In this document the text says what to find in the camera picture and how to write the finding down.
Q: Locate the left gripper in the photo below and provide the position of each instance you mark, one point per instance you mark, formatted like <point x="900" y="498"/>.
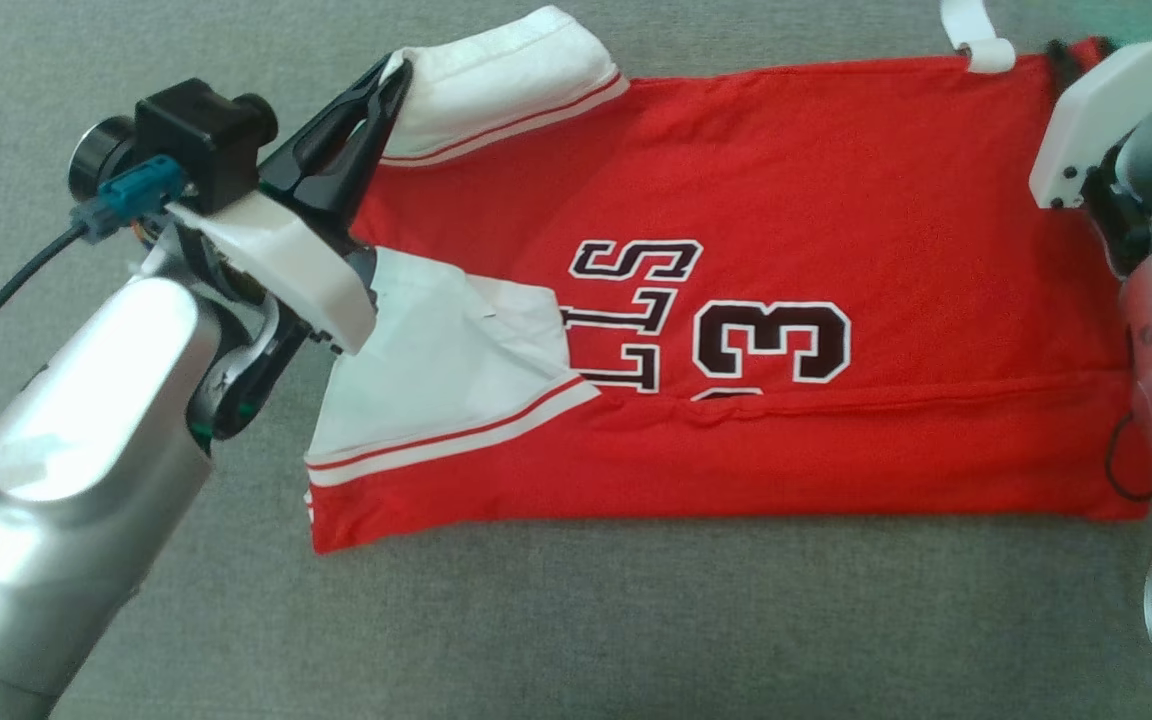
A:
<point x="286" y="265"/>

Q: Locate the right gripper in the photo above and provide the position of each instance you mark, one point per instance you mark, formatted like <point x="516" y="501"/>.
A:
<point x="1106" y="110"/>

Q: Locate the red Bulls basketball jersey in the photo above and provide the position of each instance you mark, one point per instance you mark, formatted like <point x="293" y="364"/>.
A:
<point x="836" y="250"/>

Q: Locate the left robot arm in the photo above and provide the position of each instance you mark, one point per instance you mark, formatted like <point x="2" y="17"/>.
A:
<point x="66" y="500"/>

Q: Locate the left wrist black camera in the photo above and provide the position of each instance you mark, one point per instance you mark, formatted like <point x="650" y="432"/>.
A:
<point x="196" y="130"/>

